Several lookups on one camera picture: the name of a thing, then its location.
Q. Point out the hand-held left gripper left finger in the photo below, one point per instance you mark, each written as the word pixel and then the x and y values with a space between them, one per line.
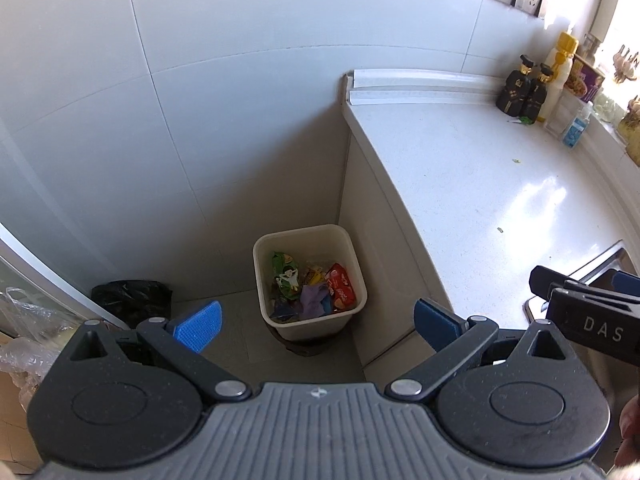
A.
pixel 200 327

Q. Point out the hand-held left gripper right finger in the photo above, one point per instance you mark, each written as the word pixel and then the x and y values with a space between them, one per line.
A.
pixel 437 322

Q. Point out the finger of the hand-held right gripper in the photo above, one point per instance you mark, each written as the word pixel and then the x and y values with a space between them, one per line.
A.
pixel 542 281
pixel 625 281

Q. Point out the blue snack packet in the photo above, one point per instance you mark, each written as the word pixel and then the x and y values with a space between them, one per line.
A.
pixel 285 310

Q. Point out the green snack packet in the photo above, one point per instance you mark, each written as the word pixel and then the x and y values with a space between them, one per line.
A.
pixel 282 265

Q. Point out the red snack packet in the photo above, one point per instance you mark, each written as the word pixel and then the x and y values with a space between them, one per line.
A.
pixel 341 285

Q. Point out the beige plastic waste bin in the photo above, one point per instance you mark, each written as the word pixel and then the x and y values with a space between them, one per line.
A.
pixel 307 332

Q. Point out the orange snack packet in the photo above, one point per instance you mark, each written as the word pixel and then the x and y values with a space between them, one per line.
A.
pixel 316 275

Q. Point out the person's right hand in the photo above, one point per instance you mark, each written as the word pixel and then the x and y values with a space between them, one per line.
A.
pixel 631 425

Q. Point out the stainless steel sink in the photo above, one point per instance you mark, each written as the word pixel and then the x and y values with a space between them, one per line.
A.
pixel 600 262

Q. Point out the black plastic bag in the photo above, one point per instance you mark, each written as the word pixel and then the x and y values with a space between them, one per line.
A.
pixel 132 300

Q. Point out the purple plastic wrapper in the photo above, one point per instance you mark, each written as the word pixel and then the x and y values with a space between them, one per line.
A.
pixel 314 300

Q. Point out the small clear blue-label bottle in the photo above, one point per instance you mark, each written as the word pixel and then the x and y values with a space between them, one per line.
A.
pixel 577 130

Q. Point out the sprouting garlic bunch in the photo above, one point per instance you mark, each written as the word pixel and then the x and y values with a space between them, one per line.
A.
pixel 631 120
pixel 627 62

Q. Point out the small green wrapper scrap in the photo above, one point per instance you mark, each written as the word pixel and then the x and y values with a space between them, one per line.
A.
pixel 525 120

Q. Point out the clear plastic container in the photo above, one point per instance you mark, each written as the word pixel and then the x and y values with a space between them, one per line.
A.
pixel 559 120

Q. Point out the clear plastic shopping bag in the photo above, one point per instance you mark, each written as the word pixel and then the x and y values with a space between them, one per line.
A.
pixel 30 310

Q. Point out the glass cup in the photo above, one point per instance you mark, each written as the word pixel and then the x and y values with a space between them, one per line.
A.
pixel 607 107

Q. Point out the dark bottle gold collar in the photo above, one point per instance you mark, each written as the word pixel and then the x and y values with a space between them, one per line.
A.
pixel 536 97
pixel 515 90

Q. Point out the purple instant noodle cup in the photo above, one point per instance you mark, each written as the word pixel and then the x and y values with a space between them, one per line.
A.
pixel 586 82

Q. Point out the white bottle yellow cap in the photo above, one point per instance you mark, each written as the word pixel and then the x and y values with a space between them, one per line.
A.
pixel 560 75

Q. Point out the stainless steel flask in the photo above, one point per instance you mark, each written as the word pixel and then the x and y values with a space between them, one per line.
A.
pixel 591 47

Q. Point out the window frame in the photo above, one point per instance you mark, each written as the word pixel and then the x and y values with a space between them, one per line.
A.
pixel 607 10

